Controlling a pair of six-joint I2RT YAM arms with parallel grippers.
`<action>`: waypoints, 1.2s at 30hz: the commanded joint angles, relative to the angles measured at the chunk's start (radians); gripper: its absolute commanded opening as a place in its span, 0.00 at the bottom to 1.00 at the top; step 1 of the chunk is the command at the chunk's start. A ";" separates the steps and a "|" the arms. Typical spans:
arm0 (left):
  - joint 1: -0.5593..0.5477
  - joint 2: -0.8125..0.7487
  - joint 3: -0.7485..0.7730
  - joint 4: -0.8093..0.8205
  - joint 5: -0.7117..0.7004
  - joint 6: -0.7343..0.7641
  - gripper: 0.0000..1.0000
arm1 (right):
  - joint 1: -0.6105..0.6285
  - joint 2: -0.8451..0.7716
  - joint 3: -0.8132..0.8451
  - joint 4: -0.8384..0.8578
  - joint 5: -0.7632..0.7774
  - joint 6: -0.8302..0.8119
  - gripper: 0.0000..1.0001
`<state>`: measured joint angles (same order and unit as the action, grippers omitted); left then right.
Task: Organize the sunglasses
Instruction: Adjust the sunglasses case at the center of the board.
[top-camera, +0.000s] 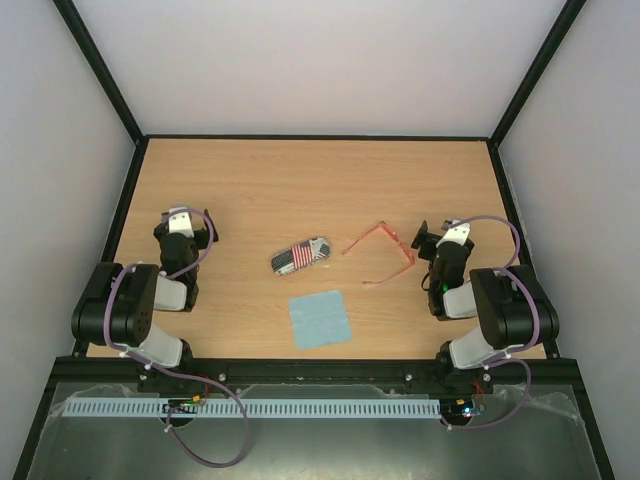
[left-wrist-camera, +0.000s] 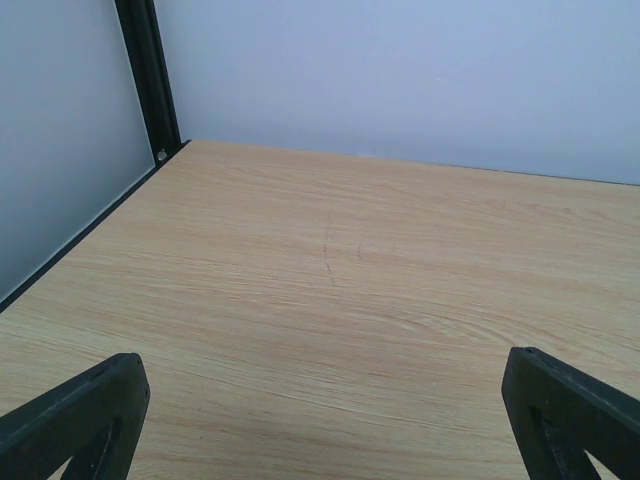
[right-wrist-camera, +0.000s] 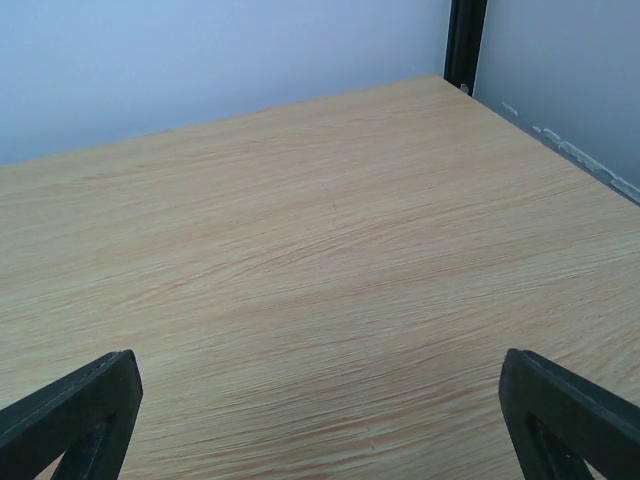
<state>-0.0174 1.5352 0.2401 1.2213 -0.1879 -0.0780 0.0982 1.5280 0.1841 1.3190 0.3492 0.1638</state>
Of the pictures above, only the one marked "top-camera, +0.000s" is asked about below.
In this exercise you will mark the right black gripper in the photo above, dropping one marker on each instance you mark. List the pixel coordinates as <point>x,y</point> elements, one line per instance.
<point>430,245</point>

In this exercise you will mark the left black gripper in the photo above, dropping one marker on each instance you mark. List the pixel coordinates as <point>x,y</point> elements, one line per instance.
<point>205,239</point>

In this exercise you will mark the red transparent sunglasses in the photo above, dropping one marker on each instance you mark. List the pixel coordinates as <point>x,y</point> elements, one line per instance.
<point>390,232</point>

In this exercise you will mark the flag print glasses case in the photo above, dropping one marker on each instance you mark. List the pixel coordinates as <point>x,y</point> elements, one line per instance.
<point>300,256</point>

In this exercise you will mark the light blue cleaning cloth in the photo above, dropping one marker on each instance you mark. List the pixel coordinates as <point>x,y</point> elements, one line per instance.
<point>319,319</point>

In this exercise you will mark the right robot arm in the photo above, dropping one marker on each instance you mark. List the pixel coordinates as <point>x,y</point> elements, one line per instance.
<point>514,312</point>

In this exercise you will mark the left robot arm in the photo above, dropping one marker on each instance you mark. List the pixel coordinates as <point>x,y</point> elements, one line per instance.
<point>117,305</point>

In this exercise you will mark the right electronics board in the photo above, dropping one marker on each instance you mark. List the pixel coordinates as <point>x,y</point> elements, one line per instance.
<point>465,407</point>

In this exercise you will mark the electronics board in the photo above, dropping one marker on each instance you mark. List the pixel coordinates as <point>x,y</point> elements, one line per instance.
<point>465,407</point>
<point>189,406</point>

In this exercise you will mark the left electronics board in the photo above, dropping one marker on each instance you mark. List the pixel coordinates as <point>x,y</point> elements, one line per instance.
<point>189,406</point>

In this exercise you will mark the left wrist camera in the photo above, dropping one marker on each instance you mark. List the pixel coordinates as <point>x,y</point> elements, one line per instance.
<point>179,221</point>

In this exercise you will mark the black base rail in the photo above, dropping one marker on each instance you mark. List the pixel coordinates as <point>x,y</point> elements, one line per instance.
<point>430,377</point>

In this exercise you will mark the light blue slotted cable duct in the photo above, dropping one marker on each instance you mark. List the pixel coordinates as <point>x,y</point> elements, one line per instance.
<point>258,408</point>

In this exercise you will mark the black aluminium frame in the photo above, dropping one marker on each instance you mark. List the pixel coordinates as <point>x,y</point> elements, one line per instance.
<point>76,367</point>

